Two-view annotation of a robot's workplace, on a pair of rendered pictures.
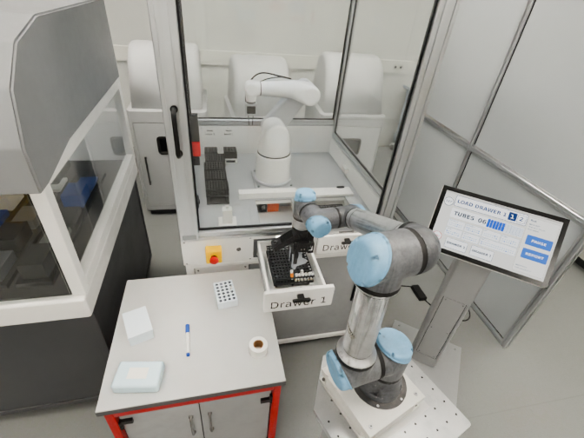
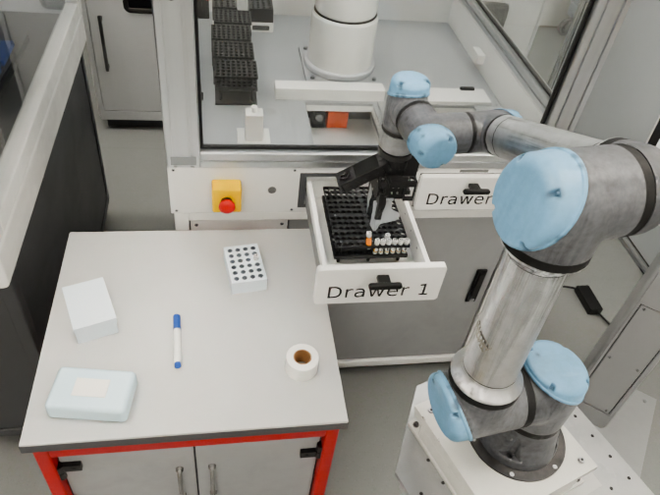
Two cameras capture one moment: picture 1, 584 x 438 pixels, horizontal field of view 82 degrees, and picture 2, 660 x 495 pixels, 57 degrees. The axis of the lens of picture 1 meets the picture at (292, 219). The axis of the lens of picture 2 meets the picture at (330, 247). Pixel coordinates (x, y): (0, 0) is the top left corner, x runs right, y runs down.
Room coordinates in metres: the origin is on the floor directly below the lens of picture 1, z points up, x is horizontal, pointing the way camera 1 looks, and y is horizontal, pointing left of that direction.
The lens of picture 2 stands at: (-0.01, 0.04, 1.84)
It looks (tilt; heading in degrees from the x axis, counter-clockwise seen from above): 43 degrees down; 1
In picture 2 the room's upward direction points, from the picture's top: 9 degrees clockwise
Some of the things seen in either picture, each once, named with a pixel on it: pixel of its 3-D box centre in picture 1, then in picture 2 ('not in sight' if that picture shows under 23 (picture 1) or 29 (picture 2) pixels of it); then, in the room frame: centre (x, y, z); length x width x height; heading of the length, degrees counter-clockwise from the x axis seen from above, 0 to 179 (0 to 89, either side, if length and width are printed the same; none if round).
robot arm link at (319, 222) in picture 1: (320, 220); (434, 135); (0.94, -0.10, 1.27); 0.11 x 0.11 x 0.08; 24
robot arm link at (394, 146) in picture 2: (301, 221); (397, 137); (1.03, -0.04, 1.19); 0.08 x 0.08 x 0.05
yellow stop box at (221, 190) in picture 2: (214, 255); (226, 196); (1.14, 0.34, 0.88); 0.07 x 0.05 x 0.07; 106
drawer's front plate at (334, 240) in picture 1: (344, 242); (468, 192); (1.32, -0.28, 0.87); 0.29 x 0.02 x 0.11; 106
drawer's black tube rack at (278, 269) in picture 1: (288, 265); (362, 224); (1.12, -0.01, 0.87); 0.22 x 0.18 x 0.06; 16
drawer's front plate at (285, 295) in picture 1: (298, 298); (379, 283); (0.93, -0.06, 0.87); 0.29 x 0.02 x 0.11; 106
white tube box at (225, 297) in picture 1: (225, 294); (245, 268); (1.00, 0.26, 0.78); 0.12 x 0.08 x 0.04; 23
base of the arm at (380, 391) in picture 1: (381, 373); (523, 419); (0.64, -0.35, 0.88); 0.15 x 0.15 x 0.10
